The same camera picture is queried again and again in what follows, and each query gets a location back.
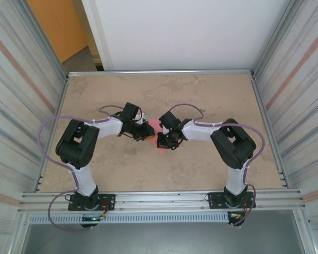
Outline pink paper sheet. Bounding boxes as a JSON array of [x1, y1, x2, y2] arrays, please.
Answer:
[[147, 119, 167, 156]]

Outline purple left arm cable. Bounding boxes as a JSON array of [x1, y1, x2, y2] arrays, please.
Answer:
[[39, 105, 125, 232]]

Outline orange wooden door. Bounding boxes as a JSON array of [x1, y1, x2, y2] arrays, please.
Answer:
[[26, 0, 90, 64]]

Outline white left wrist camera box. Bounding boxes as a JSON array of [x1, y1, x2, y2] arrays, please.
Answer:
[[137, 112, 151, 125]]

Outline aluminium frame bar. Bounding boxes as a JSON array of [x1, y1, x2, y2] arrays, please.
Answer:
[[67, 69, 255, 78]]

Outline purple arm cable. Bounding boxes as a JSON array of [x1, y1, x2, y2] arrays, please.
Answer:
[[168, 103, 267, 228], [39, 105, 125, 232]]

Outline aluminium table side rail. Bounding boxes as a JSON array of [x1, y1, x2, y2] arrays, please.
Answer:
[[37, 76, 69, 192], [250, 74, 289, 189]]

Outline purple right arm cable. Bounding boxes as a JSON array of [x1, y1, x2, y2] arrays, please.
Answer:
[[168, 103, 267, 228]]

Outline grey slotted cable duct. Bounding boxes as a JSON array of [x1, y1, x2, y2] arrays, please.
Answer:
[[28, 212, 230, 224]]

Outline small black controller module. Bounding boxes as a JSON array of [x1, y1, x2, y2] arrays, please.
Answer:
[[227, 211, 246, 228], [79, 214, 108, 229]]

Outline corrugated metal side panel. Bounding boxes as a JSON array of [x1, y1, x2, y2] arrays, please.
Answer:
[[0, 0, 68, 236], [254, 0, 318, 225]]

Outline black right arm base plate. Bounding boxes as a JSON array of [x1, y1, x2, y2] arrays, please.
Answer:
[[208, 190, 257, 210]]

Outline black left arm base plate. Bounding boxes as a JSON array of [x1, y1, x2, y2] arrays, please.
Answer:
[[68, 194, 116, 212]]

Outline aluminium mounting rail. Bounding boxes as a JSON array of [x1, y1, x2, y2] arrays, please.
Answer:
[[20, 188, 307, 212]]

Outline white door frame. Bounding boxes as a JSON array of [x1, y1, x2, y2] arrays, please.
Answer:
[[81, 0, 114, 71]]

